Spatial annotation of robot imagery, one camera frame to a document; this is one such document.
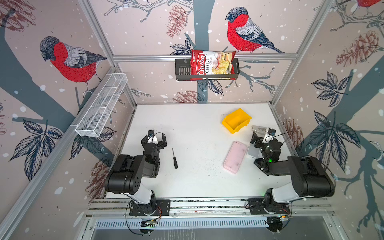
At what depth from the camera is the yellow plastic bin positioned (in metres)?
1.03

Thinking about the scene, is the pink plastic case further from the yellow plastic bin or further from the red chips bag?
the red chips bag

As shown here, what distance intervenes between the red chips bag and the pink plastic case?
1.52 feet

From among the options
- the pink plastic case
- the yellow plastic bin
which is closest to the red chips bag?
the yellow plastic bin

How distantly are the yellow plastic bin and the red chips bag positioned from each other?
0.34 metres

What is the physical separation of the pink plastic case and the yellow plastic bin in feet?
0.32

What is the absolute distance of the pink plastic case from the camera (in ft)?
2.86

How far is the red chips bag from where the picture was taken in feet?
2.86
